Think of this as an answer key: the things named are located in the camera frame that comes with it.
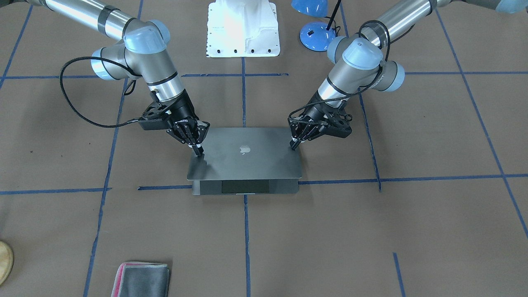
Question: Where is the silver laptop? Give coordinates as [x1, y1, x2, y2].
[187, 127, 302, 196]

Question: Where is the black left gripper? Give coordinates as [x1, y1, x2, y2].
[288, 92, 347, 150]

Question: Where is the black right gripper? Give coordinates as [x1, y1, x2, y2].
[157, 90, 210, 156]

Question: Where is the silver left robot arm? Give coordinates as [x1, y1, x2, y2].
[207, 0, 449, 150]

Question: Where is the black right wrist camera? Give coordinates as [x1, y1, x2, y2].
[138, 103, 171, 130]

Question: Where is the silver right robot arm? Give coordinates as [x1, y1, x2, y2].
[30, 0, 210, 156]

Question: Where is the grey pink folded cloth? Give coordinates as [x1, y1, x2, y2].
[111, 262, 170, 297]

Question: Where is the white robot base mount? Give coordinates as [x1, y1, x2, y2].
[206, 0, 281, 58]

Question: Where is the wooden round board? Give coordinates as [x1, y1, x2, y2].
[0, 241, 14, 285]

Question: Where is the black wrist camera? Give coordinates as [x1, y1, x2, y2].
[138, 103, 171, 130]
[322, 112, 352, 138]

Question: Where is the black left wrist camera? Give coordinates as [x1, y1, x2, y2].
[322, 112, 352, 138]

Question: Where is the blue desk lamp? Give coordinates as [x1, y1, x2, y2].
[290, 0, 341, 52]

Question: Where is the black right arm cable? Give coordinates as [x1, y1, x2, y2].
[60, 57, 143, 128]

